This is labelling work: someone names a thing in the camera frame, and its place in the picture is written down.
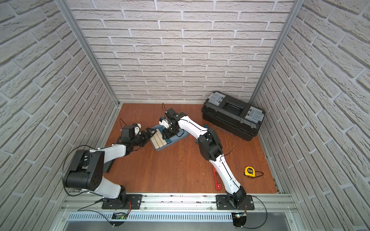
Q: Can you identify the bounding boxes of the beige block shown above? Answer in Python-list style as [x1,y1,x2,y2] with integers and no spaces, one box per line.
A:
[150,135,162,149]
[157,129,167,146]
[154,132,163,148]

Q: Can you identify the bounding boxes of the blue plastic tray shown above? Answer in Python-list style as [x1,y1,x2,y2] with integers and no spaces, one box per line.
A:
[150,125,189,151]

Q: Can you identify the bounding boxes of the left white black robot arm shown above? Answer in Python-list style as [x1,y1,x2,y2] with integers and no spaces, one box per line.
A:
[63,123,157,209]

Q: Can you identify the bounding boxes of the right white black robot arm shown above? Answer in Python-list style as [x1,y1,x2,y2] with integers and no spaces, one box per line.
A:
[159,108,247,208]

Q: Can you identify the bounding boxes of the red pruning pliers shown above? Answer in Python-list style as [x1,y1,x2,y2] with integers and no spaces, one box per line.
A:
[213,167,222,191]

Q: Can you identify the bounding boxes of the black plastic toolbox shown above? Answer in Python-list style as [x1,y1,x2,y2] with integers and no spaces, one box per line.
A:
[201,91,266,141]

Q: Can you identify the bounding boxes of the yellow tape measure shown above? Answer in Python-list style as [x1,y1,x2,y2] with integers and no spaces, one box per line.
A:
[244,167,256,178]

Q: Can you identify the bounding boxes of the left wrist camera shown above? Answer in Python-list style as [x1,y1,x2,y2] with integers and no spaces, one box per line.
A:
[133,123,141,136]

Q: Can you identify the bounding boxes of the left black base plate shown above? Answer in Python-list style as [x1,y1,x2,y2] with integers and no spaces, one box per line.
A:
[102,193,143,209]

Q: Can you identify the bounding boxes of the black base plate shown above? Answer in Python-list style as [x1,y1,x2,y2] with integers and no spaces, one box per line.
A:
[102,193,143,209]
[215,194,255,211]

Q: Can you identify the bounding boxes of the aluminium rail frame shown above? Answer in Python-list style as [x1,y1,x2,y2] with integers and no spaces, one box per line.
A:
[51,192,304,231]

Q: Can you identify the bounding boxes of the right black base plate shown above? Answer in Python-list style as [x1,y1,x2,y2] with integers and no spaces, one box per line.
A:
[215,194,255,211]

